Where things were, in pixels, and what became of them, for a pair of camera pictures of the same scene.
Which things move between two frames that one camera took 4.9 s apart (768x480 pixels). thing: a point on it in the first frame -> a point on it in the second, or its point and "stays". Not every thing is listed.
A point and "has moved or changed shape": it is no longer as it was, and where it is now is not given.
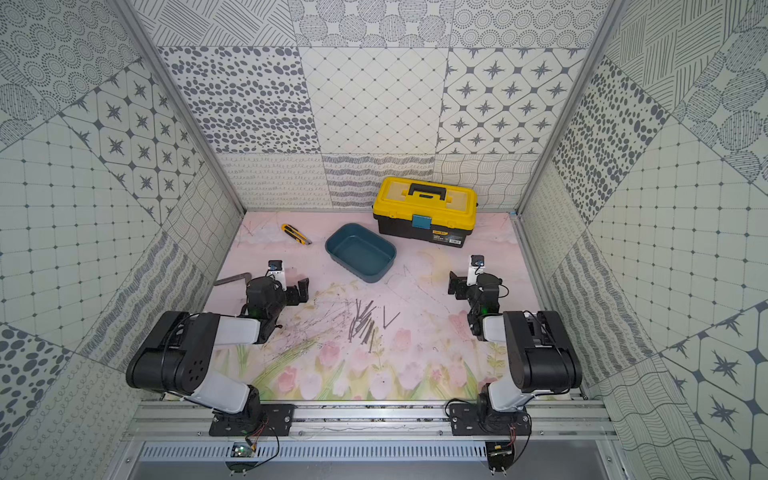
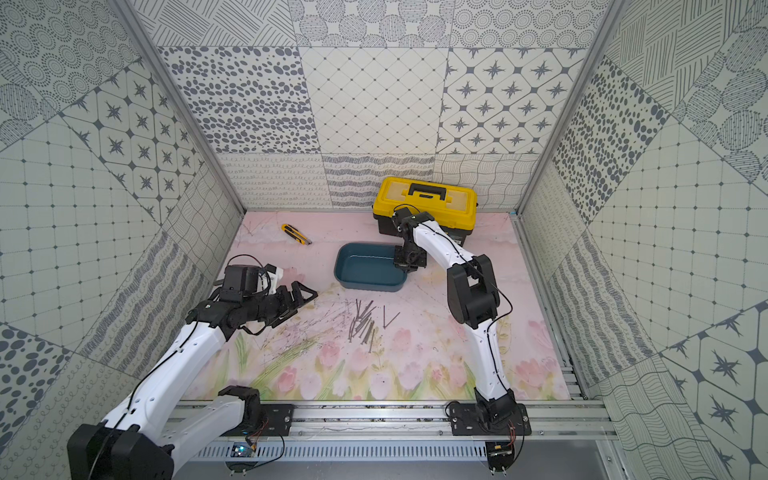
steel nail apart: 384,317 stays
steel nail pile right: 368,333 stays
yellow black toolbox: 425,210 stays
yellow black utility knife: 296,234 stays
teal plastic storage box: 362,252 has moved or changed shape
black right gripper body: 465,288 -> 410,256
